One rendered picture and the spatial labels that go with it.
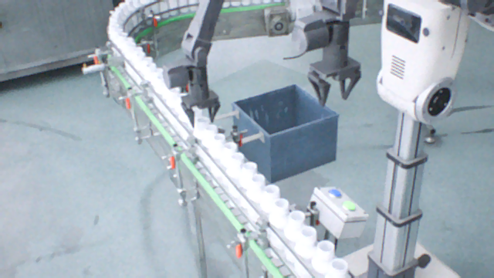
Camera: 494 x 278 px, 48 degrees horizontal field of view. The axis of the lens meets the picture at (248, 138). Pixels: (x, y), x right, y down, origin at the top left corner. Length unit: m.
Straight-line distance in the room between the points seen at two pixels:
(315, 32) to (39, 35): 3.71
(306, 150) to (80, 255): 1.44
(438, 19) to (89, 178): 2.53
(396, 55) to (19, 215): 2.42
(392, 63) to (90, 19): 3.35
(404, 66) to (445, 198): 1.72
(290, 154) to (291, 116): 0.36
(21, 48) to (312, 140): 3.08
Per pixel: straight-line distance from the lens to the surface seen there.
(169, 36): 3.06
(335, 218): 1.42
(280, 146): 2.06
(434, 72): 1.71
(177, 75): 1.58
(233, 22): 3.15
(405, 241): 2.16
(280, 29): 3.09
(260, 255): 1.47
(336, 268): 1.24
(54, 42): 4.75
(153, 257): 2.95
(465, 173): 3.59
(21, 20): 4.66
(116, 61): 2.42
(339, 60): 1.24
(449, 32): 1.68
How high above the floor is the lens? 2.02
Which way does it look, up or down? 32 degrees down
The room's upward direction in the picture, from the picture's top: 3 degrees counter-clockwise
